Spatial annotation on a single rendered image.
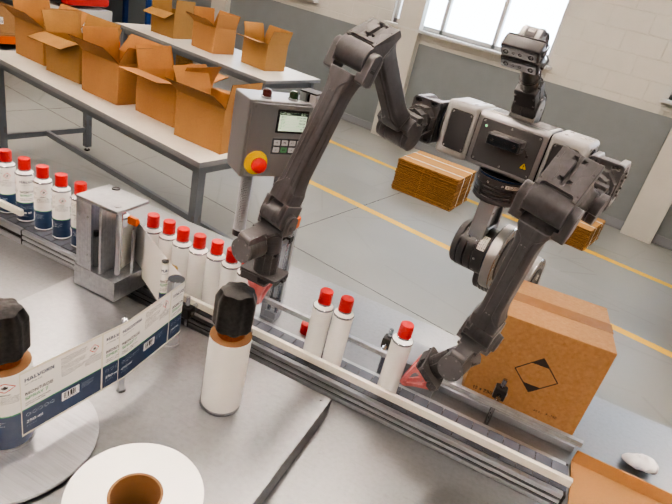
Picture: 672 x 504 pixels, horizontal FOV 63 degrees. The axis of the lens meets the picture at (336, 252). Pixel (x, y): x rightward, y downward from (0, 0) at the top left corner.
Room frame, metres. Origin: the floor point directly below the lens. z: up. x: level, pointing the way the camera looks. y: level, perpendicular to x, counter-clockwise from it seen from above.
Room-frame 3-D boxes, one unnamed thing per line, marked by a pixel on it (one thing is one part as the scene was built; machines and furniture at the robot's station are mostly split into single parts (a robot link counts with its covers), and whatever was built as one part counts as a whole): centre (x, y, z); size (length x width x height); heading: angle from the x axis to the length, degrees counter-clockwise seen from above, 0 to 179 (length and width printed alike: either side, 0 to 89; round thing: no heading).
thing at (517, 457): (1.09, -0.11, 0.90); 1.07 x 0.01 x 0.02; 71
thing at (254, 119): (1.33, 0.23, 1.38); 0.17 x 0.10 x 0.19; 126
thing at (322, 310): (1.16, 0.00, 0.98); 0.05 x 0.05 x 0.20
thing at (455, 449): (1.22, 0.15, 0.85); 1.65 x 0.11 x 0.05; 71
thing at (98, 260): (1.27, 0.58, 1.01); 0.14 x 0.13 x 0.26; 71
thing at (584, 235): (5.15, -2.06, 0.10); 0.64 x 0.52 x 0.20; 57
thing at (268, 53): (5.54, 1.15, 0.97); 0.44 x 0.42 x 0.37; 146
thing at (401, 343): (1.10, -0.20, 0.98); 0.05 x 0.05 x 0.20
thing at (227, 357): (0.93, 0.17, 1.03); 0.09 x 0.09 x 0.30
